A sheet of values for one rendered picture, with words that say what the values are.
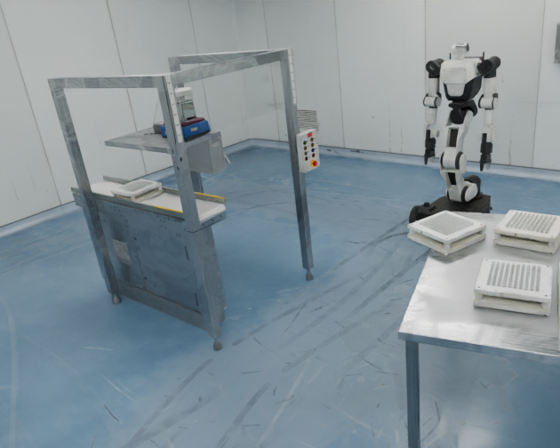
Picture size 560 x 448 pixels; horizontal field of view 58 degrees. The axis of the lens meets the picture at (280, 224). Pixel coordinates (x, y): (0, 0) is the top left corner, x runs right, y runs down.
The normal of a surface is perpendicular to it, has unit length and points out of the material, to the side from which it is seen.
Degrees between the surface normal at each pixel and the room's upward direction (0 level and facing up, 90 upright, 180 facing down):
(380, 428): 0
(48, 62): 90
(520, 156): 90
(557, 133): 90
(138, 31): 90
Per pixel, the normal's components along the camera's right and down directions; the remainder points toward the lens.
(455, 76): -0.67, 0.36
